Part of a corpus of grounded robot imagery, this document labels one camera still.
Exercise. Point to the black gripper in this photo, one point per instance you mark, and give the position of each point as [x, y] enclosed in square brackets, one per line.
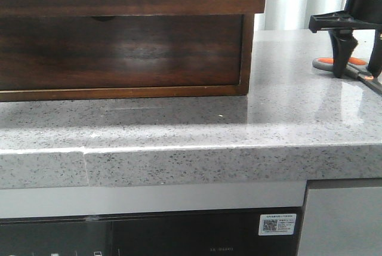
[356, 15]

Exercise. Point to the grey orange scissors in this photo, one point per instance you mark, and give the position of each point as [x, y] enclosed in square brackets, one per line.
[355, 69]

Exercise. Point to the dark wooden drawer cabinet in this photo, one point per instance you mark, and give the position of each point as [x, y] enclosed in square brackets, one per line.
[249, 59]

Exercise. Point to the grey cabinet door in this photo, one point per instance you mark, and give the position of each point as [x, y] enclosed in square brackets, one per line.
[342, 217]

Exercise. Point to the white QR code sticker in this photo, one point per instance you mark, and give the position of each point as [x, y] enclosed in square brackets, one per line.
[277, 224]

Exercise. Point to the black appliance under counter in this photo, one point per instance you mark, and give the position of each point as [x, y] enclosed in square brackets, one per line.
[203, 232]

